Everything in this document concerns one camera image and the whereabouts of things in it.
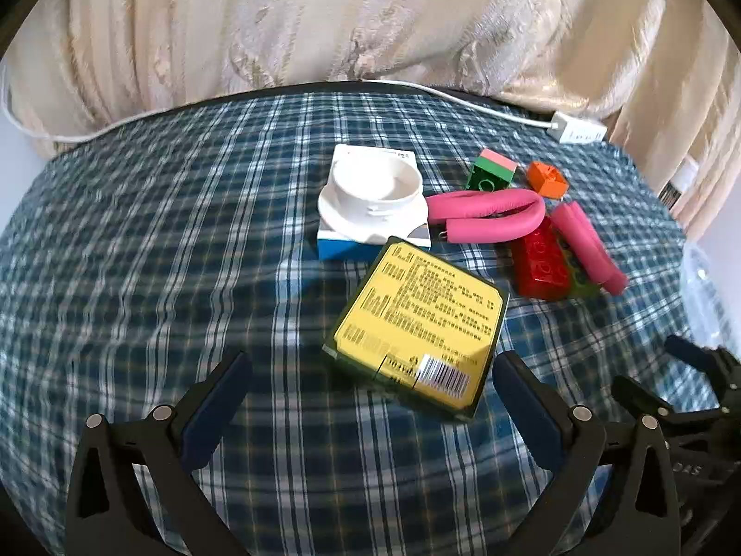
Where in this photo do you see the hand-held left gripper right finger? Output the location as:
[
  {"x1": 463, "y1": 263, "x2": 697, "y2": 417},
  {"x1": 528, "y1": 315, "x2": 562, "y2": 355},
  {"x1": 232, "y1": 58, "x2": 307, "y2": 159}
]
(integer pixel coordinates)
[{"x1": 492, "y1": 350, "x2": 681, "y2": 556}]

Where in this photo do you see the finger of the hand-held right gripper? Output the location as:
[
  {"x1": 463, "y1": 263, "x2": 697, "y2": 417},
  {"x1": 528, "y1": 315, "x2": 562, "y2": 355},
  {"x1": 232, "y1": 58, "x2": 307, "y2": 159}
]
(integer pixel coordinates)
[
  {"x1": 612, "y1": 375, "x2": 724, "y2": 435},
  {"x1": 665, "y1": 335, "x2": 741, "y2": 395}
]

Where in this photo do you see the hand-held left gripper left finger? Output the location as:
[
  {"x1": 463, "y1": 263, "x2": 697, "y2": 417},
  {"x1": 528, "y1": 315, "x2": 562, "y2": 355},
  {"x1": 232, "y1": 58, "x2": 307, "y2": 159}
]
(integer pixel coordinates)
[{"x1": 65, "y1": 350, "x2": 254, "y2": 556}]

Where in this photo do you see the clear plastic bowl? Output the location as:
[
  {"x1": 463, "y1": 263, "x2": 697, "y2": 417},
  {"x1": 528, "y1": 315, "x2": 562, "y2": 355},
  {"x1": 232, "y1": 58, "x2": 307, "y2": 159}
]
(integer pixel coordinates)
[{"x1": 680, "y1": 240, "x2": 741, "y2": 354}]

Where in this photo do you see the green blue-dotted toy block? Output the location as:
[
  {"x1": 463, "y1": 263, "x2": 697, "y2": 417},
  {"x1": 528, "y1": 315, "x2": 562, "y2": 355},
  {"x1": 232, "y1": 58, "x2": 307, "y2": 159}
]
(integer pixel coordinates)
[{"x1": 559, "y1": 237, "x2": 606, "y2": 299}]

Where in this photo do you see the red toy block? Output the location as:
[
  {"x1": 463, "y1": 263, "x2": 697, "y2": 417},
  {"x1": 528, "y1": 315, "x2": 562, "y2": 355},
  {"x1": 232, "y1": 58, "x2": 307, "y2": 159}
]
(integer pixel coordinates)
[{"x1": 509, "y1": 215, "x2": 580, "y2": 301}]

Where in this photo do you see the yellow green box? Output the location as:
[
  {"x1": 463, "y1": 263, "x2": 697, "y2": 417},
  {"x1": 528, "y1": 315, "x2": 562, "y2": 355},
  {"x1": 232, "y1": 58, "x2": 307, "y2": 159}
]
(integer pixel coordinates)
[{"x1": 321, "y1": 235, "x2": 510, "y2": 423}]

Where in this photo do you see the straight pink foam curler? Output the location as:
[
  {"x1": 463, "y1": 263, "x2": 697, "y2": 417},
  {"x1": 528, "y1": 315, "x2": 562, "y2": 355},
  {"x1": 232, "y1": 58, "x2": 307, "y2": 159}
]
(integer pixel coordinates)
[{"x1": 550, "y1": 202, "x2": 629, "y2": 296}]

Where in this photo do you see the white blue medicine box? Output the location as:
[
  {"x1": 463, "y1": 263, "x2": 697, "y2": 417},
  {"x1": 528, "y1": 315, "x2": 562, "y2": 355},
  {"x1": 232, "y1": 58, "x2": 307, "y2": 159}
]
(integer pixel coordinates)
[{"x1": 316, "y1": 144, "x2": 432, "y2": 261}]

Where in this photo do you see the orange toy block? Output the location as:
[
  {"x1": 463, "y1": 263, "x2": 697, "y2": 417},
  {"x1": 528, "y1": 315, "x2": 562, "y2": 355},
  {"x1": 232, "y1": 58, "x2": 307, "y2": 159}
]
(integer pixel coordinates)
[{"x1": 526, "y1": 161, "x2": 570, "y2": 199}]

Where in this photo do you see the green pink toy block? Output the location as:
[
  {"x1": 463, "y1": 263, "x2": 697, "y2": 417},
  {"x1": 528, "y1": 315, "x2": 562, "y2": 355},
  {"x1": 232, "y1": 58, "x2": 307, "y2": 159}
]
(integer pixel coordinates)
[{"x1": 466, "y1": 148, "x2": 518, "y2": 193}]

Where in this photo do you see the white plastic cup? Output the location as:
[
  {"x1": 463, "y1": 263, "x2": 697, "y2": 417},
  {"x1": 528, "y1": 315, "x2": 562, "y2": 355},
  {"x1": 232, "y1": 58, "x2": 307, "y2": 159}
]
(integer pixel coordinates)
[{"x1": 317, "y1": 147, "x2": 429, "y2": 244}]

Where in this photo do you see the blue plaid tablecloth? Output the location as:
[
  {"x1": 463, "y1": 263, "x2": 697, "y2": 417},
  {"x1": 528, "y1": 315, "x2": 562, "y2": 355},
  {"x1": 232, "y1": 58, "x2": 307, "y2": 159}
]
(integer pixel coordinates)
[{"x1": 0, "y1": 89, "x2": 741, "y2": 556}]

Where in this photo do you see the plastic bottle behind table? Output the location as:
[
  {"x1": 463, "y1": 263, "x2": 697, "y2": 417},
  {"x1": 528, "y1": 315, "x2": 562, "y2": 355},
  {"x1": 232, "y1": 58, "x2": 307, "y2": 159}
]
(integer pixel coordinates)
[{"x1": 660, "y1": 156, "x2": 701, "y2": 209}]

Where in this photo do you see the cream curtain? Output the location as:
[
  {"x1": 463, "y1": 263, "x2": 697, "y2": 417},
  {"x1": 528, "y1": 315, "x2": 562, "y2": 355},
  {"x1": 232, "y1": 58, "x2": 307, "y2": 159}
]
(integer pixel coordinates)
[
  {"x1": 0, "y1": 0, "x2": 666, "y2": 157},
  {"x1": 602, "y1": 0, "x2": 741, "y2": 238}
]

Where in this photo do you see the white power strip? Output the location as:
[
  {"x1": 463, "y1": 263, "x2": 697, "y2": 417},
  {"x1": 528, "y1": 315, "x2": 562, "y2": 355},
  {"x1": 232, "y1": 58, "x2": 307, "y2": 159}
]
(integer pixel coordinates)
[{"x1": 549, "y1": 110, "x2": 609, "y2": 145}]

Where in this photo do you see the white power cable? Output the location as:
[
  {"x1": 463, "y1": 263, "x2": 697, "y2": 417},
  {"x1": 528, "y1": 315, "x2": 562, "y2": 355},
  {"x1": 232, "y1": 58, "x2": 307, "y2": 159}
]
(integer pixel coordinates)
[{"x1": 0, "y1": 63, "x2": 557, "y2": 145}]

